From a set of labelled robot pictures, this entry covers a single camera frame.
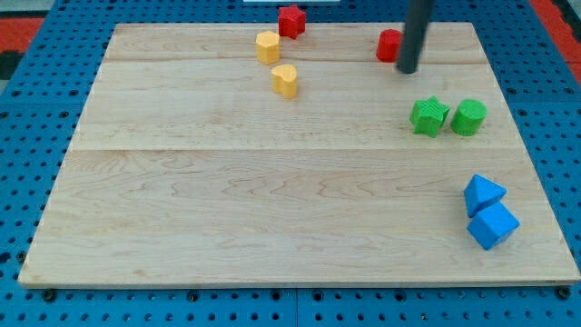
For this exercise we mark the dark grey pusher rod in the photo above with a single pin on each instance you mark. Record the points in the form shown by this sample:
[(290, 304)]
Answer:
[(415, 28)]

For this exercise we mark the red cylinder block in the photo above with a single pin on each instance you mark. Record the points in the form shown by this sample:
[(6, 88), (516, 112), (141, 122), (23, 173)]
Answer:
[(388, 45)]

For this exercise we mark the yellow hexagon block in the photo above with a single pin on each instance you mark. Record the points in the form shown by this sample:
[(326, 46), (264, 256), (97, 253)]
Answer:
[(268, 47)]

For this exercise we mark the green star block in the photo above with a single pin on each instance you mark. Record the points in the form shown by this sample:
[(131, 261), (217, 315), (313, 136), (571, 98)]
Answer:
[(428, 116)]

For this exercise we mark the green cylinder block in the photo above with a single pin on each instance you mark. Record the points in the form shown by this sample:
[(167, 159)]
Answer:
[(469, 117)]

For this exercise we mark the red star block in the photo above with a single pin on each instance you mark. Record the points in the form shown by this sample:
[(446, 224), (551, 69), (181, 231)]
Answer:
[(291, 21)]

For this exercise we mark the yellow heart block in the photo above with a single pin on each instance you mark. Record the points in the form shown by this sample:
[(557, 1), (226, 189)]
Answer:
[(285, 80)]

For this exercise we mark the blue triangle block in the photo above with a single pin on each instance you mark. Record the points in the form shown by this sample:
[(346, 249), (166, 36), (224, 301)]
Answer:
[(480, 193)]

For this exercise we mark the blue cube block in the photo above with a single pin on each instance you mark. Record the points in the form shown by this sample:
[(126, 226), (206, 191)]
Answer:
[(493, 225)]

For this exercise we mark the light wooden board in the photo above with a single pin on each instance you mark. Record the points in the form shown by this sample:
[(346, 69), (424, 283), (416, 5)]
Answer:
[(187, 171)]

